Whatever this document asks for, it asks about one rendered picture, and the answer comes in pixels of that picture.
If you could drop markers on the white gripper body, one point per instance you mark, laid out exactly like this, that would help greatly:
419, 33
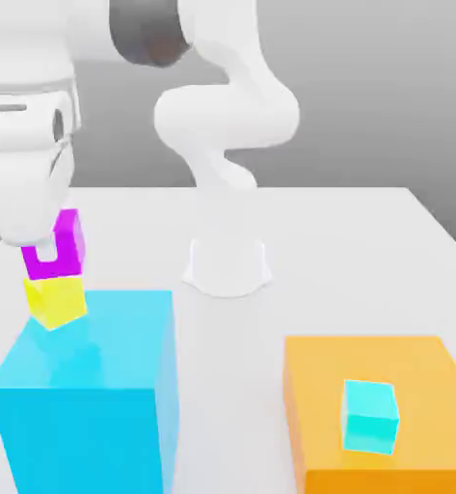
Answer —
23, 197

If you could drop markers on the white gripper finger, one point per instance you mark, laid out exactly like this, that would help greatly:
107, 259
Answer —
46, 251

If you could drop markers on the small magenta cube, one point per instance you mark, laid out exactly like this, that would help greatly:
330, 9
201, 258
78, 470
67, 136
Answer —
68, 247

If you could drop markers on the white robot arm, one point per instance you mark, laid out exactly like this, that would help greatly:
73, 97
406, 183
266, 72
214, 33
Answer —
227, 115

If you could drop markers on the small yellow cube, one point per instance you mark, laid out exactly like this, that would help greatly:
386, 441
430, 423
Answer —
56, 303

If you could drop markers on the small cyan cube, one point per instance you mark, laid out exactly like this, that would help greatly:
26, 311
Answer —
370, 424

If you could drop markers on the large blue box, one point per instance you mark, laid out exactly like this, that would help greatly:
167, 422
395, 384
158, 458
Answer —
85, 405

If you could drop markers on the large orange box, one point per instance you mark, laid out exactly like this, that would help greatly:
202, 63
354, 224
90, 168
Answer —
316, 386

